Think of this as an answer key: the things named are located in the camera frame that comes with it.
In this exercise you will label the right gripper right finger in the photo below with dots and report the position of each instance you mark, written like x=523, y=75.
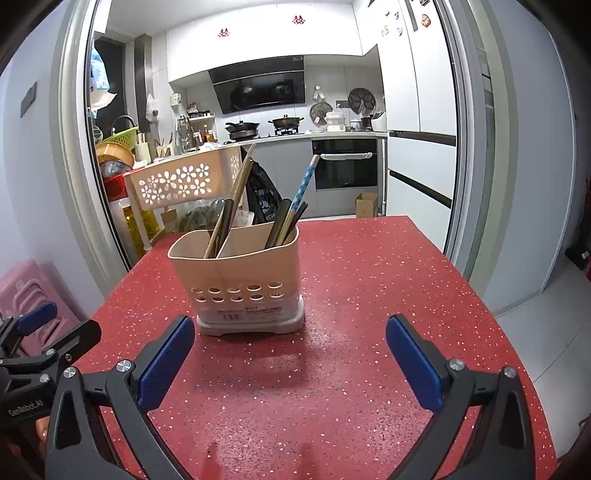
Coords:
x=501, y=445

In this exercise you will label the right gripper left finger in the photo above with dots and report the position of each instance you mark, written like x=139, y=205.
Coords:
x=78, y=444

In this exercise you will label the clear black handled spoon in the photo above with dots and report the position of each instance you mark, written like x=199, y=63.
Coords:
x=224, y=225

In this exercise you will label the plain wooden chopstick long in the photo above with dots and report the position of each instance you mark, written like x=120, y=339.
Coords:
x=209, y=248

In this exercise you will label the short wooden chopstick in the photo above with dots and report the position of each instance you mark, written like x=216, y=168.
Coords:
x=238, y=186

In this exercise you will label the blue patterned wooden chopstick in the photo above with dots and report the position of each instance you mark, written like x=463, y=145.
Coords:
x=299, y=195

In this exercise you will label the curved bamboo chopstick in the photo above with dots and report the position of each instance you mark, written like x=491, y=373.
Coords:
x=287, y=227

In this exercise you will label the black plastic spoon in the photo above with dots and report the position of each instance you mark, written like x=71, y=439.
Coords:
x=297, y=216

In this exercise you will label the pink plastic stool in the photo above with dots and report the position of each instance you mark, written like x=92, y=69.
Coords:
x=24, y=288

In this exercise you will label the beige utensil holder caddy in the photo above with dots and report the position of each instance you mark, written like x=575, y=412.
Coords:
x=247, y=288

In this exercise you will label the green plastic basket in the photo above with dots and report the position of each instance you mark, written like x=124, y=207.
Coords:
x=126, y=138

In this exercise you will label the cardboard box on floor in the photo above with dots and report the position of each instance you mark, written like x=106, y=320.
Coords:
x=366, y=205

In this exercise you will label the beige flower pattern cart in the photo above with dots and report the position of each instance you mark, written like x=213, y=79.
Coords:
x=181, y=179

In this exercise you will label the black garbage bag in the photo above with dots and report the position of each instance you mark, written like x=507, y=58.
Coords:
x=261, y=194

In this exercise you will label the built-in black oven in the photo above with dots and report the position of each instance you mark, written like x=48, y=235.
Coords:
x=346, y=163

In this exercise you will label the black range hood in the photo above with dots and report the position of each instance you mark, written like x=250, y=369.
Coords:
x=260, y=83

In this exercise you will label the white refrigerator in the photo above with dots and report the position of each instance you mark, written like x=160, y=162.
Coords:
x=421, y=110

